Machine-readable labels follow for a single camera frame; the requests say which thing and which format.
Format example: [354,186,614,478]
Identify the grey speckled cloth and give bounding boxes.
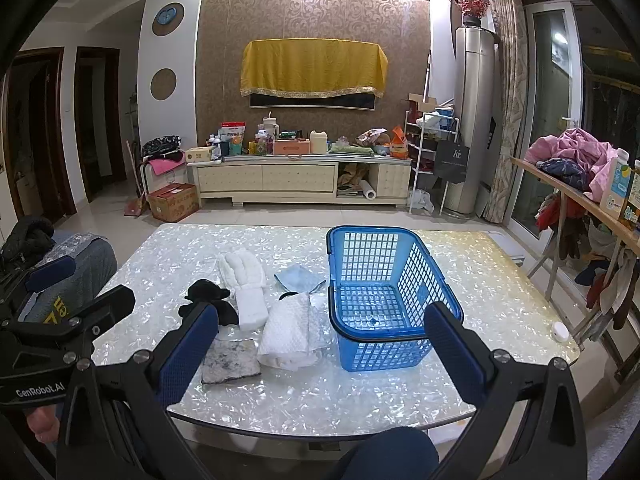
[201,339,260,385]

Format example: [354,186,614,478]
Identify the black fabric item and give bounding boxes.
[178,280,239,326]

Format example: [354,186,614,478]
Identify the white foam sponge block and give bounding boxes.
[235,287,269,332]

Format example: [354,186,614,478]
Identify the blue plastic basket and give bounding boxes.
[326,226,464,372]

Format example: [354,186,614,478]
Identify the white quilted cloth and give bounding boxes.
[218,248,266,292]

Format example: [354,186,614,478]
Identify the white waffle towel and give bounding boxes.
[257,292,331,372]

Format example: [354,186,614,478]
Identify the light blue cloth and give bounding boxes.
[274,264,326,294]

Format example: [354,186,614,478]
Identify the left hand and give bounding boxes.
[26,405,60,444]

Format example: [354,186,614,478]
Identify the white round lid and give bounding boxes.
[551,322,570,344]

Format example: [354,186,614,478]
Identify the cardboard box on floor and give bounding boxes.
[149,183,200,223]

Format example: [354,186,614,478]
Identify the pink folder on chair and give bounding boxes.
[149,158,184,177]

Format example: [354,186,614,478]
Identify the paper roll in cabinet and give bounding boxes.
[359,180,376,200]

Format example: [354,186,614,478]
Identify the cream tv cabinet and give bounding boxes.
[188,154,410,208]

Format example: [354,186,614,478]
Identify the black shopping bag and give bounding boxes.
[433,141,470,184]

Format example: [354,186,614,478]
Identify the patterned curtain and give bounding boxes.
[483,0,528,223]

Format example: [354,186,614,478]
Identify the orange bag on cabinet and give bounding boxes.
[390,126,409,159]

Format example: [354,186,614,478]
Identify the wooden side table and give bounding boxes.
[506,157,639,344]

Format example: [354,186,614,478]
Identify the detergent bottle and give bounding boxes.
[600,148,632,220]

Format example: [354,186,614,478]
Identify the pink clothes pile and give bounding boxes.
[524,128,618,204]

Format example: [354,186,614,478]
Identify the white jug container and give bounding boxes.
[309,130,328,155]

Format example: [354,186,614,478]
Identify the pink box on cabinet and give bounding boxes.
[272,139,311,156]

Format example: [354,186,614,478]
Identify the silver standing air conditioner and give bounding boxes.
[445,26,499,216]

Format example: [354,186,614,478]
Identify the yellow covered television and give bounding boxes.
[240,38,388,110]

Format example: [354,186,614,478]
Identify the red artificial flowers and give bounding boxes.
[454,0,489,27]

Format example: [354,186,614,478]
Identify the white wire shelf rack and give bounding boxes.
[404,100,460,214]

